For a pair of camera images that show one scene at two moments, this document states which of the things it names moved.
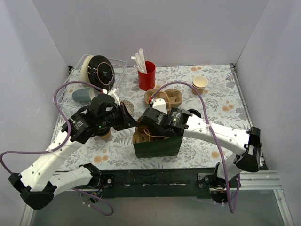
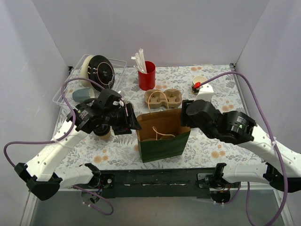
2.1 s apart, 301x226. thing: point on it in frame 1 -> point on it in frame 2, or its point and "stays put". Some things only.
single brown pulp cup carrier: [141, 133] -> [163, 138]
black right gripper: [146, 118] -> [185, 114]
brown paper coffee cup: [106, 137] stays put
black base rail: [154, 183] stays put
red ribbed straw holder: [146, 81] stays put
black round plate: [101, 72] stays put
